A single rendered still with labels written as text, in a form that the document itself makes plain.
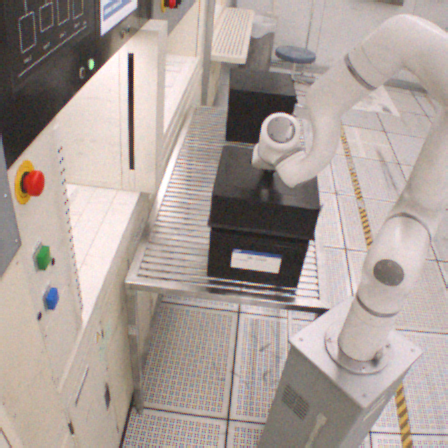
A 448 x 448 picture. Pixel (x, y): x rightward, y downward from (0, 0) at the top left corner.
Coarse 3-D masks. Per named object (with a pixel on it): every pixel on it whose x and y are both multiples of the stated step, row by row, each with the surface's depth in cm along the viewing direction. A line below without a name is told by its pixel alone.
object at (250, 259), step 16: (224, 240) 130; (240, 240) 130; (256, 240) 129; (272, 240) 129; (288, 240) 155; (304, 240) 137; (208, 256) 135; (224, 256) 134; (240, 256) 133; (256, 256) 133; (272, 256) 132; (288, 256) 132; (304, 256) 131; (208, 272) 139; (224, 272) 138; (240, 272) 137; (256, 272) 136; (272, 272) 136; (288, 272) 135
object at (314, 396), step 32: (320, 320) 130; (288, 352) 127; (320, 352) 121; (416, 352) 122; (288, 384) 132; (320, 384) 120; (352, 384) 113; (384, 384) 114; (288, 416) 138; (320, 416) 124; (352, 416) 114
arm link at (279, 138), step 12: (276, 120) 99; (288, 120) 99; (264, 132) 99; (276, 132) 99; (288, 132) 98; (264, 144) 101; (276, 144) 98; (288, 144) 98; (300, 144) 103; (264, 156) 108; (276, 156) 102
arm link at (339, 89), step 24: (336, 72) 87; (312, 96) 92; (336, 96) 88; (360, 96) 88; (312, 120) 94; (336, 120) 94; (312, 144) 96; (336, 144) 97; (288, 168) 102; (312, 168) 98
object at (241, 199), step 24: (240, 168) 133; (216, 192) 122; (240, 192) 123; (264, 192) 124; (288, 192) 125; (312, 192) 127; (216, 216) 125; (240, 216) 124; (264, 216) 123; (288, 216) 123; (312, 216) 122
